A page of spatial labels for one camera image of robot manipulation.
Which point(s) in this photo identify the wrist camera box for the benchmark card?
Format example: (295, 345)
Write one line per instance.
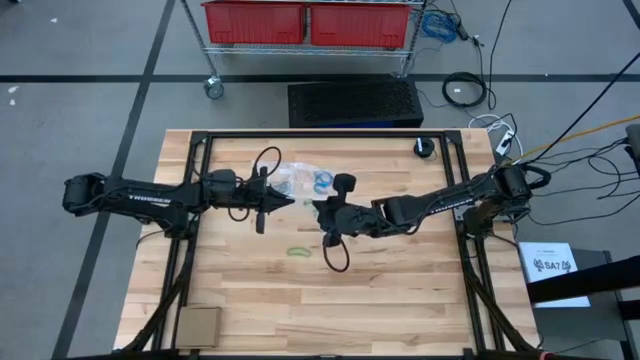
(262, 175)
(332, 241)

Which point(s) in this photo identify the black bar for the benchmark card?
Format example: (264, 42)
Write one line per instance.
(600, 277)

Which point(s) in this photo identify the grey box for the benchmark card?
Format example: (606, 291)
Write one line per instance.
(634, 147)

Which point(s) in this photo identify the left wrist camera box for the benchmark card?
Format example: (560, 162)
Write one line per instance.
(262, 175)

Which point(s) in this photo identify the brown cardboard piece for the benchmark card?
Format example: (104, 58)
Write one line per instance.
(199, 327)

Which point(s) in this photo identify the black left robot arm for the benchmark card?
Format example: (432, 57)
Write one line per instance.
(150, 197)

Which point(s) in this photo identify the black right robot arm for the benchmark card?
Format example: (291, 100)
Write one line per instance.
(450, 200)

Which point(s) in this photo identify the black perforated metal box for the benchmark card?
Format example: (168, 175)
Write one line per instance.
(350, 102)

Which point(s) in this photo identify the grey cabinet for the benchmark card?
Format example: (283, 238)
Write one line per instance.
(590, 330)

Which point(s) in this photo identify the black power adapter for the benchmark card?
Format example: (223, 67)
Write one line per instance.
(462, 30)

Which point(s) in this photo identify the white power strip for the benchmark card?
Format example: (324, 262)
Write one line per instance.
(505, 142)

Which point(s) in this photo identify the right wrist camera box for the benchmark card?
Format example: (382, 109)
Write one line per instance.
(332, 241)

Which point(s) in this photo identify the red plastic bin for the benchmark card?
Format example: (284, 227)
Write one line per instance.
(250, 22)
(360, 25)

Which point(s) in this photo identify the black aluminium table frame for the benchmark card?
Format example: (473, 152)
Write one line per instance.
(325, 134)

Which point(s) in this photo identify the white paper sign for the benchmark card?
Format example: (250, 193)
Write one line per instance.
(550, 280)

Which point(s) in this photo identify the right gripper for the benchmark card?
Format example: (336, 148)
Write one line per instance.
(350, 220)

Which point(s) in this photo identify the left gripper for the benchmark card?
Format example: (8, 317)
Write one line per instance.
(225, 187)

